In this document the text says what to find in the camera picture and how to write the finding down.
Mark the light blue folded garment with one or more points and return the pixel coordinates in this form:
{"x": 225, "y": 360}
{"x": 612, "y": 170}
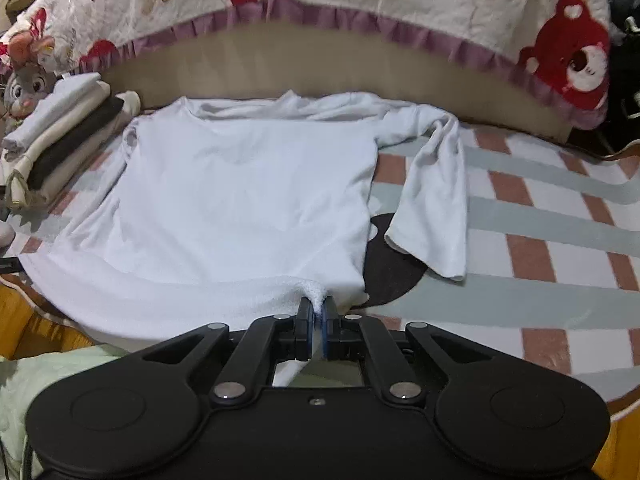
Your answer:
{"x": 50, "y": 107}

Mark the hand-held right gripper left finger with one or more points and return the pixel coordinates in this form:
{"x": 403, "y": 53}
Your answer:
{"x": 305, "y": 330}

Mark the grey plush rabbit toy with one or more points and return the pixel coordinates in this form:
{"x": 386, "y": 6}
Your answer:
{"x": 25, "y": 87}

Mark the dark cloth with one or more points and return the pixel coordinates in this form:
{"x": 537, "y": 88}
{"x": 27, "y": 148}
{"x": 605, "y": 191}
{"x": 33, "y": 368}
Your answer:
{"x": 622, "y": 60}

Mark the beige bed frame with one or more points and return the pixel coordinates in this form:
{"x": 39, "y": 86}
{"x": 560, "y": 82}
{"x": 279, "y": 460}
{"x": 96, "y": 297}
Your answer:
{"x": 325, "y": 65}

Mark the light green cloth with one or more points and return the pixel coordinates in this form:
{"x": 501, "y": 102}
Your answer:
{"x": 30, "y": 395}

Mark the yellow bamboo mat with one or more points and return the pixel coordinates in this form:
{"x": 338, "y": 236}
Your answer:
{"x": 30, "y": 325}

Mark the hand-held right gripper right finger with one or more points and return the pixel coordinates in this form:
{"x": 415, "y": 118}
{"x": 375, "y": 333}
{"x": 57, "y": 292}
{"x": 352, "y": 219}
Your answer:
{"x": 326, "y": 330}

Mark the white long-sleeve shirt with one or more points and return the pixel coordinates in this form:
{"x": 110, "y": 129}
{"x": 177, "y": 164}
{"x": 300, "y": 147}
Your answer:
{"x": 240, "y": 200}

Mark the dark grey folded garment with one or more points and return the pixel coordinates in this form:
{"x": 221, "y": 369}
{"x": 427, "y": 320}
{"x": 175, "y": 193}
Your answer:
{"x": 75, "y": 135}

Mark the checked cartoon floor mat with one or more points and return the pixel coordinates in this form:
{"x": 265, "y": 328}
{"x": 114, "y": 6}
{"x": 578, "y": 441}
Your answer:
{"x": 525, "y": 200}

